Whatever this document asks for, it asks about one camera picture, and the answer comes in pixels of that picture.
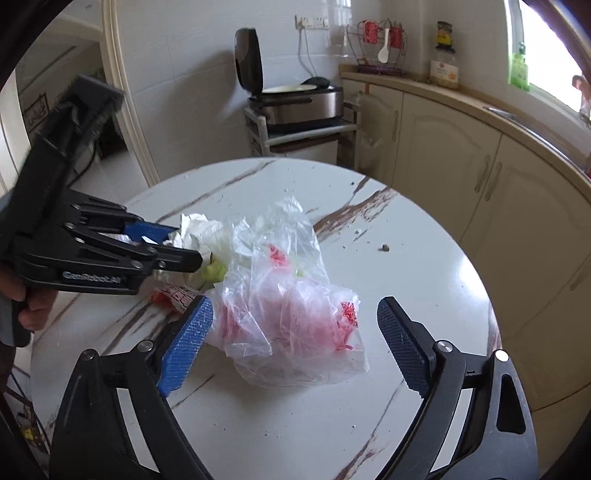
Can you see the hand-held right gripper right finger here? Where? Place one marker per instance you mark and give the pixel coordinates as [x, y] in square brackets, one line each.
[401, 346]

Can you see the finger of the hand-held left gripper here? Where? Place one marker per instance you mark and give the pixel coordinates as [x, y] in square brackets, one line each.
[154, 231]
[180, 261]

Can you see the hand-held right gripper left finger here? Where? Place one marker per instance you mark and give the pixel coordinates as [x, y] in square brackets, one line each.
[189, 346]

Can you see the white tissue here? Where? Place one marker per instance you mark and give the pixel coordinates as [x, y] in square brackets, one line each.
[203, 230]

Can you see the clear pink plastic bag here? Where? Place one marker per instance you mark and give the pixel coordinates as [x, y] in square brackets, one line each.
[286, 318]

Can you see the person's left hand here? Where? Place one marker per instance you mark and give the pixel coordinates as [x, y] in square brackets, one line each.
[39, 311]

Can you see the red white wrapper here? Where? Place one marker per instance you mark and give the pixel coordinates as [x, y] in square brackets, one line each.
[178, 295]

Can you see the green fruit core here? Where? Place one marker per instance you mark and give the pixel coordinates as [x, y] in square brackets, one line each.
[213, 272]

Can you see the round marble table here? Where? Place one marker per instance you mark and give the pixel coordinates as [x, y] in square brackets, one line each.
[277, 429]

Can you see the white kitchen trolley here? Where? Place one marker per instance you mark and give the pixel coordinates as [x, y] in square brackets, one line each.
[300, 141]

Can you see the black silver rice cooker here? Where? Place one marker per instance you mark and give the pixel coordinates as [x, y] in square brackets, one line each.
[300, 104]

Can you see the clear hanging plastic bag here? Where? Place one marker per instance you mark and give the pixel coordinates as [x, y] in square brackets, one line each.
[374, 134]

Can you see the stainless steel sink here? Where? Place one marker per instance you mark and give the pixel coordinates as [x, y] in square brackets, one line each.
[501, 113]

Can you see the clear glass jar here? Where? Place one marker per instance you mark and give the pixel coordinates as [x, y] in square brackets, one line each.
[444, 71]

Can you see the white plastic spoon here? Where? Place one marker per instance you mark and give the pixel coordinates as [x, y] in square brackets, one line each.
[383, 55]

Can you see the green dish soap bottle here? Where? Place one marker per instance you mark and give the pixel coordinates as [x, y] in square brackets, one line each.
[519, 69]

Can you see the dark bottle yellow label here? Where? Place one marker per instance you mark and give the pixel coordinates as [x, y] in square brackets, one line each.
[444, 36]

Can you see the pink cloth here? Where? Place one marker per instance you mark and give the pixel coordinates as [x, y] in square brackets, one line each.
[578, 85]

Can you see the white framed window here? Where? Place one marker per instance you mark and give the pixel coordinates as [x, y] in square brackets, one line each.
[554, 50]

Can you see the cream door frame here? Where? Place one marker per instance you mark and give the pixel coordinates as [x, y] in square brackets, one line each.
[134, 115]

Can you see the white wall socket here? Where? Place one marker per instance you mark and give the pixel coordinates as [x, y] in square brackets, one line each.
[310, 21]

